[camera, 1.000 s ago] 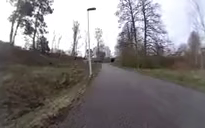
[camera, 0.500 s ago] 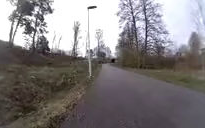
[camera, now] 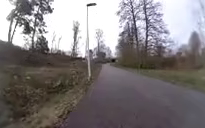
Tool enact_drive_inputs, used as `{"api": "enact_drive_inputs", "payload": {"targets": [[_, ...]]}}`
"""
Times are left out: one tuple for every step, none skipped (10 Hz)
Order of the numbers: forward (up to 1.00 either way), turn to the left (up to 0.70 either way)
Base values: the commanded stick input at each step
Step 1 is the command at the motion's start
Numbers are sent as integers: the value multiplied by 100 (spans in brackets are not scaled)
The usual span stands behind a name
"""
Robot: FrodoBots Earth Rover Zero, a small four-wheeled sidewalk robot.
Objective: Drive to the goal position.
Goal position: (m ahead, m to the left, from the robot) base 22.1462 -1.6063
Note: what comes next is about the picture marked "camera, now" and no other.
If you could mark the grey street lamp pole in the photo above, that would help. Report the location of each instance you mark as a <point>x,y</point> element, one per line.
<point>88,43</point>

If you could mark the grey asphalt path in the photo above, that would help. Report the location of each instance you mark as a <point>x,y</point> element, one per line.
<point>133,100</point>

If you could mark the row of bare trees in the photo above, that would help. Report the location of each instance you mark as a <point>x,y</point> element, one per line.
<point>143,36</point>

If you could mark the grass field with bare patches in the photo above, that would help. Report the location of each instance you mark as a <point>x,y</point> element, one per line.
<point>33,90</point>

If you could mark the dark brushy hedge bank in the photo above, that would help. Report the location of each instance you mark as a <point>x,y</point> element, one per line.
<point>23,55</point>

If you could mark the grass verge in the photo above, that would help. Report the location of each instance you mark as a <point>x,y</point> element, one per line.
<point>186,78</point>

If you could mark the group of tall pine trees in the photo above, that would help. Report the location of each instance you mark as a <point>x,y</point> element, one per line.
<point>28,20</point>

